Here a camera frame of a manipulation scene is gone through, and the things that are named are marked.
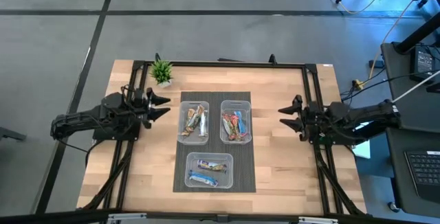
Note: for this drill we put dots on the clear wide plastic container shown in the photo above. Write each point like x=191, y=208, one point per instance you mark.
x=227, y=181

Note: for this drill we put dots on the red granola bar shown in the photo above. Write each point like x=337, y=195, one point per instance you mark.
x=225, y=124
x=234, y=129

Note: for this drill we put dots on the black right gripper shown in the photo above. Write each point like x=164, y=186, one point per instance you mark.
x=312, y=121

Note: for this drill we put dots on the small black floor box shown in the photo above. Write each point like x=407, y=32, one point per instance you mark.
x=376, y=63

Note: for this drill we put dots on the black chair base leg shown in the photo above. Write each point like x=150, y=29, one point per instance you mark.
x=10, y=134

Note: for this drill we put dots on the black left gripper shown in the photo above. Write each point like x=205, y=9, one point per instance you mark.
x=141, y=107

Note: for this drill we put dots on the black keyboard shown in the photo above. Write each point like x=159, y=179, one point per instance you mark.
x=424, y=172

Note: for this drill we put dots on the snack bars pair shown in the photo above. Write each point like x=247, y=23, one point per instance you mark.
x=203, y=125

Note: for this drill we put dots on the dark grey woven mat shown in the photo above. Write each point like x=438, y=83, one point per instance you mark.
x=214, y=141

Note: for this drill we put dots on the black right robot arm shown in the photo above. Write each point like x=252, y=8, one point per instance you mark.
x=371, y=112

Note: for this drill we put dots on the purple granola bar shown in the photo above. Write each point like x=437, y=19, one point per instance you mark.
x=211, y=165

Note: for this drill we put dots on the black desk leg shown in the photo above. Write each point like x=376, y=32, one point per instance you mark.
x=417, y=34

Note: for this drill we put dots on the clear tall plastic container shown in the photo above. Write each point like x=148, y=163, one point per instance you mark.
x=184, y=139
x=247, y=139

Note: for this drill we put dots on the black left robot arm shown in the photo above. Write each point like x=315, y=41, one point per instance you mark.
x=86, y=119

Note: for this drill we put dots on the black desk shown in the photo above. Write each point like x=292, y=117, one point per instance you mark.
x=402, y=79

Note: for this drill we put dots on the black aluminium table frame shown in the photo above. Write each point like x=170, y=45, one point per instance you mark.
x=240, y=65

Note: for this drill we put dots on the black caster wheel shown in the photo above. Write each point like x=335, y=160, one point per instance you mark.
x=392, y=206

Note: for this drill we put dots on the small green potted plant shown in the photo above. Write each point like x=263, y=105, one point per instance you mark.
x=161, y=73

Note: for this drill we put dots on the yellow plug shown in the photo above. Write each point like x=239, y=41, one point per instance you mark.
x=358, y=84

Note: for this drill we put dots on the black power supply box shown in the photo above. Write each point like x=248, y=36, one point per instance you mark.
x=423, y=62

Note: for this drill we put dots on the blue granola bar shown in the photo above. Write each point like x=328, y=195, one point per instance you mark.
x=203, y=178
x=242, y=122

